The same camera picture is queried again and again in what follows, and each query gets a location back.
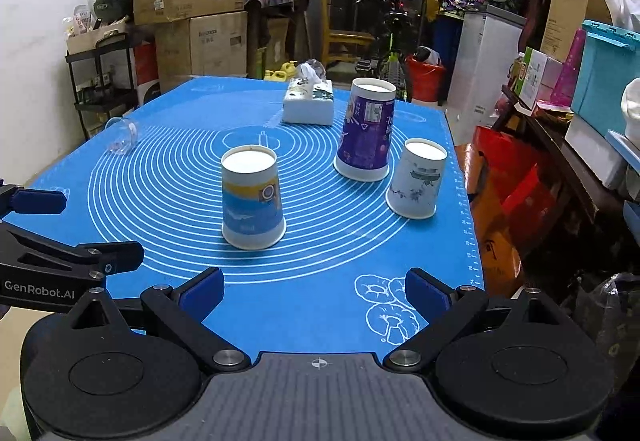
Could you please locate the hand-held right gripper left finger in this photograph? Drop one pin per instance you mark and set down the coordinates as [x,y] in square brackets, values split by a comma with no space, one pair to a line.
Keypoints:
[202,293]

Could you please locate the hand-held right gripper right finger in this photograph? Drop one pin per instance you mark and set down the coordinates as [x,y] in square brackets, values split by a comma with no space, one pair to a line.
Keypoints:
[425,293]

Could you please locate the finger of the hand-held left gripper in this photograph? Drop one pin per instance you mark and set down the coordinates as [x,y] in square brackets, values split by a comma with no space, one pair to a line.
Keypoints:
[115,258]
[37,202]

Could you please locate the blue and yellow paper cup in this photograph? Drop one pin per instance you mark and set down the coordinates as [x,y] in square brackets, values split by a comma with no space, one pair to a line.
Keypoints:
[252,206]

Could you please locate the clear plastic cup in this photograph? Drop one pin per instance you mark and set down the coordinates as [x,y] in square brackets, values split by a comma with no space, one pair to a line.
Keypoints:
[124,137]

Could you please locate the white floral paper cup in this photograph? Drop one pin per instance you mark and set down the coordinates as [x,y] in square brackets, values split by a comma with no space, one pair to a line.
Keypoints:
[417,181]

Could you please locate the tall purple paper cup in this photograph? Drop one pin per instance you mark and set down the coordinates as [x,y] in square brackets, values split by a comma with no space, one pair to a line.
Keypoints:
[365,136]

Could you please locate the orange cardboard box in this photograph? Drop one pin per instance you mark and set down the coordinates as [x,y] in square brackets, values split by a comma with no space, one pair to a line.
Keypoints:
[497,251]

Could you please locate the blue silicone baking mat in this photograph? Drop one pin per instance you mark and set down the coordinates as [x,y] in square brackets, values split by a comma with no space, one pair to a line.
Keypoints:
[320,271]

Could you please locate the black metal shelf rack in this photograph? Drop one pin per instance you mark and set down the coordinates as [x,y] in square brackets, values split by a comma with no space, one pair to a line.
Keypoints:
[102,86]

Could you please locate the red paper bag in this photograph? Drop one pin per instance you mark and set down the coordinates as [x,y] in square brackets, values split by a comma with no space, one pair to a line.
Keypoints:
[505,166]

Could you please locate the small flat cardboard box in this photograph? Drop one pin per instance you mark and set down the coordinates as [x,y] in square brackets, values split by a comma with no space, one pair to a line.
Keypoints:
[97,38]

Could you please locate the dark wooden side table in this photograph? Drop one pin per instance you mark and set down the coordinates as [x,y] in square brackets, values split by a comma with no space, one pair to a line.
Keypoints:
[565,181]

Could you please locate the crumpled clear plastic bag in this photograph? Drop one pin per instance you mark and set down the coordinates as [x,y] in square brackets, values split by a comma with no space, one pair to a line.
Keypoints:
[607,321]

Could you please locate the clear snack bags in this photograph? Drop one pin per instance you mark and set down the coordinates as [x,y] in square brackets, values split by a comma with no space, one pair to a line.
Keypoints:
[80,18]

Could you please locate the dark green bag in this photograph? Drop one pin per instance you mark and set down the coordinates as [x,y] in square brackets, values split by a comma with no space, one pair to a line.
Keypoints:
[112,3]

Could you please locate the red plastic bucket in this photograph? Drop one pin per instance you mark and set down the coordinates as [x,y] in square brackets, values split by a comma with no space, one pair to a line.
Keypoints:
[425,78]

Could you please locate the white tissue box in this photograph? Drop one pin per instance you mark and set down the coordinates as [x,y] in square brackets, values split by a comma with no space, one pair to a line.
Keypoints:
[308,103]

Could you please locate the white flat box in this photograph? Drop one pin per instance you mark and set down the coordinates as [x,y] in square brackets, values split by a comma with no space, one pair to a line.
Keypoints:
[592,151]

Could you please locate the plain brown cardboard box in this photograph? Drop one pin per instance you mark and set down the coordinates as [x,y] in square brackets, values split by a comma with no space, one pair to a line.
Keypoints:
[202,48]

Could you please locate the yellow plastic bottles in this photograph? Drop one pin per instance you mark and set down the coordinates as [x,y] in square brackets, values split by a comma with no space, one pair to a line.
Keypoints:
[281,71]

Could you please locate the white chest freezer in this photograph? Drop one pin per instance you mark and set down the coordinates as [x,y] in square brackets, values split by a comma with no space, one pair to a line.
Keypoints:
[482,61]

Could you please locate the green and white carton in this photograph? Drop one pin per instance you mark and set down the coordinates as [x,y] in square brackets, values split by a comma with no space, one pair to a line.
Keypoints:
[532,78]

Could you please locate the black bicycle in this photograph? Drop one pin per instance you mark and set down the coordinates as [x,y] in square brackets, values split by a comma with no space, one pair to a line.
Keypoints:
[387,46]

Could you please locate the wooden chair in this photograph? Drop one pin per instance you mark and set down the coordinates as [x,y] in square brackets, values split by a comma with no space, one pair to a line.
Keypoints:
[345,41]

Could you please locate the pink gift box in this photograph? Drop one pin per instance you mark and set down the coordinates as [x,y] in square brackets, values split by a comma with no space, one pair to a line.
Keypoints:
[570,71]

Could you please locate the teal plastic storage box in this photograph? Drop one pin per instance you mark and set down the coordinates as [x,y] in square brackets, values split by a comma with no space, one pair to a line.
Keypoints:
[605,76]

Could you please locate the tall brown cardboard box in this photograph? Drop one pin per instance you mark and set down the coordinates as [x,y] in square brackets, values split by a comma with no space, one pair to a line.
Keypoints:
[570,11]

